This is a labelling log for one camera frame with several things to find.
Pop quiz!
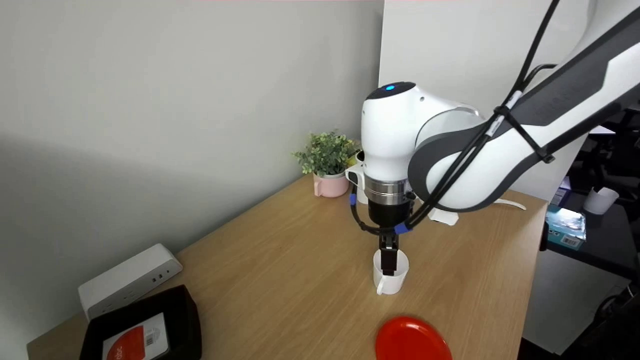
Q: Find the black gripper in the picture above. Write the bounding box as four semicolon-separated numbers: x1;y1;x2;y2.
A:
368;203;409;277

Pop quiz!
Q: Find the white plastic mug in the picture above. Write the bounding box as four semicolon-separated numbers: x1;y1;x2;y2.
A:
371;249;412;298

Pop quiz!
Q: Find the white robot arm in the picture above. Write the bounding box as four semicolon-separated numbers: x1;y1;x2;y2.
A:
363;0;640;277

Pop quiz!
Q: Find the red side plate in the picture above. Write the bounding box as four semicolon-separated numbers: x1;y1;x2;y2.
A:
374;317;452;360

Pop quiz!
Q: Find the white cup with blue sleeve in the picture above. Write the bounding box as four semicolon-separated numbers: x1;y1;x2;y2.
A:
346;152;368;205

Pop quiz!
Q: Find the potted green plant pink pot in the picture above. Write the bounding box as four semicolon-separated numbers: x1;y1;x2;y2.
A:
294;130;358;198

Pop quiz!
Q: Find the white ceramic spoon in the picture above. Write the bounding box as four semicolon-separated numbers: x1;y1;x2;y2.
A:
495;198;529;213

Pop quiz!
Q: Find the blue tissue box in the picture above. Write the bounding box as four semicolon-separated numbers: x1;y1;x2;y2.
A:
547;209;587;249

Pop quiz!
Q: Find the white cup on side desk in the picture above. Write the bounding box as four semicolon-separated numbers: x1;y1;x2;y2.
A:
585;188;619;217

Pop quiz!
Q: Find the black side desk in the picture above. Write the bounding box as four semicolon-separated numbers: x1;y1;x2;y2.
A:
540;205;638;280

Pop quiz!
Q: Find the white rectangular box device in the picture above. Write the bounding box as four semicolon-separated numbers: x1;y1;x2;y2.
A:
79;244;182;320

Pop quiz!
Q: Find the black tray with red card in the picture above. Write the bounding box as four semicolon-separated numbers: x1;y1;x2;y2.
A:
80;287;203;360

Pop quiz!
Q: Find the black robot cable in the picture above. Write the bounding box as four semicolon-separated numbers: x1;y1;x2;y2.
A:
346;0;562;236

